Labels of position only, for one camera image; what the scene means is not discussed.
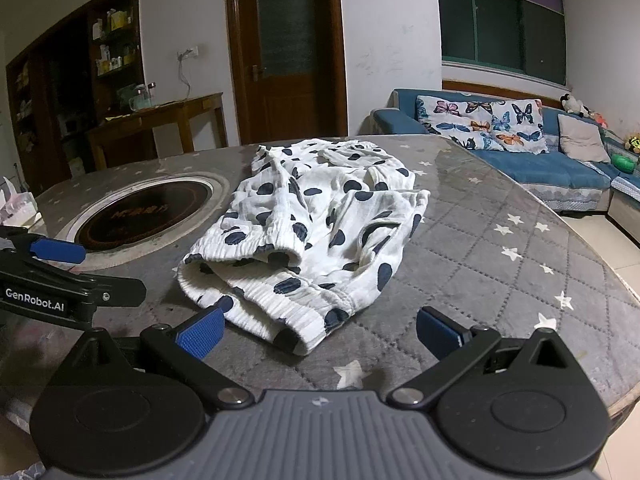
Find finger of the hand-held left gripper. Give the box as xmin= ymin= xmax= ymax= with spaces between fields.
xmin=0 ymin=225 xmax=87 ymax=269
xmin=0 ymin=269 xmax=147 ymax=312

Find butterfly print pillow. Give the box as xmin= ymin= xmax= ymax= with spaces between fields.
xmin=492 ymin=99 xmax=549 ymax=155
xmin=416 ymin=96 xmax=503 ymax=151

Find round black induction cooktop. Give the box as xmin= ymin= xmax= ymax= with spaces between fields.
xmin=54 ymin=172 xmax=231 ymax=268

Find white polka dot pants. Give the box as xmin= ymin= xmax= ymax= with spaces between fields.
xmin=175 ymin=137 xmax=431 ymax=357

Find green framed window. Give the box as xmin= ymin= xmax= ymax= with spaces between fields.
xmin=435 ymin=0 xmax=568 ymax=88

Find grey star quilted tablecloth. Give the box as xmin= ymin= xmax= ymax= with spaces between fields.
xmin=0 ymin=132 xmax=640 ymax=480

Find black and white plush toy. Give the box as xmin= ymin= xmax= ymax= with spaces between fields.
xmin=561 ymin=94 xmax=591 ymax=116

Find brown wooden door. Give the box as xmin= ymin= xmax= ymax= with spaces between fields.
xmin=225 ymin=0 xmax=348 ymax=146

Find thin power cable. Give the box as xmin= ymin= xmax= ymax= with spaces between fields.
xmin=177 ymin=55 xmax=193 ymax=98

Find blue sofa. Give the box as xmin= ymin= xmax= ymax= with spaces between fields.
xmin=370 ymin=87 xmax=640 ymax=246

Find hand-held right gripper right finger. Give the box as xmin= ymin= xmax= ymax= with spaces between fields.
xmin=387 ymin=305 xmax=581 ymax=409

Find glass pitcher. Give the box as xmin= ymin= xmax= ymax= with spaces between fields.
xmin=129 ymin=82 xmax=158 ymax=111

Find shelf bottles and boxes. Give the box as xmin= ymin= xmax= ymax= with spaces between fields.
xmin=92 ymin=7 xmax=138 ymax=76

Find beige pillow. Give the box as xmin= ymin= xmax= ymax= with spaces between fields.
xmin=556 ymin=113 xmax=612 ymax=163

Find white kitchen appliance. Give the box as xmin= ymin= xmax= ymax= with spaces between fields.
xmin=57 ymin=112 xmax=86 ymax=136

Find white plastic bag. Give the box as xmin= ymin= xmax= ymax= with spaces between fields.
xmin=0 ymin=175 xmax=43 ymax=226

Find wooden side table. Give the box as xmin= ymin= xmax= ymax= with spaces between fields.
xmin=85 ymin=92 xmax=228 ymax=171

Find dark wooden shelf cabinet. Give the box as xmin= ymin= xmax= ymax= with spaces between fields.
xmin=5 ymin=0 xmax=143 ymax=196

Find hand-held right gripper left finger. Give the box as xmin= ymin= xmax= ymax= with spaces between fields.
xmin=67 ymin=305 xmax=256 ymax=413

